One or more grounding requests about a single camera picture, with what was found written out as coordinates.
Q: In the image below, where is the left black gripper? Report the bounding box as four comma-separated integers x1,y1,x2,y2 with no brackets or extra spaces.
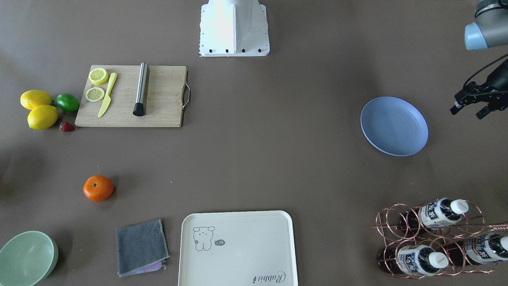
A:
450,60,508,120

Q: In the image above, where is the blue plate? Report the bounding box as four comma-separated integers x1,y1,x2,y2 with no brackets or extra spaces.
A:
360,97,429,157

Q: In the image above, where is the orange fruit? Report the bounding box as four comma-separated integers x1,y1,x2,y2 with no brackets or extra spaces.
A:
83,174,114,202

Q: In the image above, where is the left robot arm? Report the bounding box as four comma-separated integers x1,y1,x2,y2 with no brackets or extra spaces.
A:
450,0,508,120

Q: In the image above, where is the tea bottle upper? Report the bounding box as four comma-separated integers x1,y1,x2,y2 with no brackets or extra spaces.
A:
399,197,469,233

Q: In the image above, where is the tea bottle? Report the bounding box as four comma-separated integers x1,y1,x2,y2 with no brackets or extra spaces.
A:
376,245,449,278
399,197,469,233
443,232,508,267

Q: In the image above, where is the cream rabbit tray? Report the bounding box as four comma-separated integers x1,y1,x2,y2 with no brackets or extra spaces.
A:
178,210,299,286

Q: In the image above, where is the bamboo cutting board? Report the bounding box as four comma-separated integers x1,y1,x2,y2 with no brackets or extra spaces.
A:
75,65,188,128

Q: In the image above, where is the steel muddler black tip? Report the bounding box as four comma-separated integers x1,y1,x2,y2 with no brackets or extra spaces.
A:
133,62,150,116

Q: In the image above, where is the grey folded cloth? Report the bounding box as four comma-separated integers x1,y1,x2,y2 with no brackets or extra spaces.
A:
115,218,170,277

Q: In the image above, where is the yellow plastic knife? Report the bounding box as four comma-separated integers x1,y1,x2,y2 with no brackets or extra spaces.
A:
97,72,118,118

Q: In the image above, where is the lemon half upper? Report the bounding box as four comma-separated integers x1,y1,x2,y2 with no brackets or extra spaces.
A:
88,68,109,85

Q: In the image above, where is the lemon slice lower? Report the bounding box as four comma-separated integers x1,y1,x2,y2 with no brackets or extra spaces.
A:
85,87,105,102

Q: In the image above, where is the green lime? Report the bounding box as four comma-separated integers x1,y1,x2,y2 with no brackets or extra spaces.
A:
56,93,80,112

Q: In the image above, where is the red strawberry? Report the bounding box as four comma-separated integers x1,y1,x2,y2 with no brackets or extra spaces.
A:
59,122,75,132

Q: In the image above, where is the yellow lemon near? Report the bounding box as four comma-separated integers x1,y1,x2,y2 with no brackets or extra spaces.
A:
27,104,58,130

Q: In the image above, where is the yellow lemon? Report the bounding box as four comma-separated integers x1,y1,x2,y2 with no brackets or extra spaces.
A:
20,89,53,110
27,104,58,130

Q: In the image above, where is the yellow lemon far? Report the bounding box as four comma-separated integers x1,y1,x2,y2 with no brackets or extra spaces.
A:
20,89,53,110

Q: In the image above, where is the green bowl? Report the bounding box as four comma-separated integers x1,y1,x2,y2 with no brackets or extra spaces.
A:
0,230,59,286

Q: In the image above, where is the copper wire bottle rack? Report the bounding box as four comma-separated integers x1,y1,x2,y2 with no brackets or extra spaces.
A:
374,199,507,279

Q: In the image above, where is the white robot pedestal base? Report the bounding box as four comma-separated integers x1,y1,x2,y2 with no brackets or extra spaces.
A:
198,0,270,57

